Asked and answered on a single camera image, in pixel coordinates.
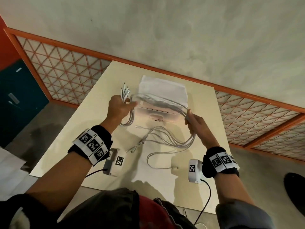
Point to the person's right forearm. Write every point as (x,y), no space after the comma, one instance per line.
(228,188)

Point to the orange lattice railing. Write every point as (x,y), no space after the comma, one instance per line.
(66,69)

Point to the dark blue door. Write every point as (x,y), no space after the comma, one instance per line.
(21,102)

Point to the person's left forearm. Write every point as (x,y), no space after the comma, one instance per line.
(59,174)

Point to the black wristband with marker tags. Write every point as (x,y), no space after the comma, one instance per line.
(91,145)
(221,162)

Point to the person's left thumb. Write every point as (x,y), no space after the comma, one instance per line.
(131,106)

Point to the flat pinkish white box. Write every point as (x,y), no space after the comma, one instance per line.
(157,114)

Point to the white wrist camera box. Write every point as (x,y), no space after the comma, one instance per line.
(114,162)
(194,170)

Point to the person's left hand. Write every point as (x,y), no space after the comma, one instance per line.
(116,109)

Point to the person's right fingers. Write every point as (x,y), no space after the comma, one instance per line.
(189,118)

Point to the person's right hand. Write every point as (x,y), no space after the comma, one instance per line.
(199,127)

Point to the person's red and black clothing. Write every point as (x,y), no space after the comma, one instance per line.
(114,209)

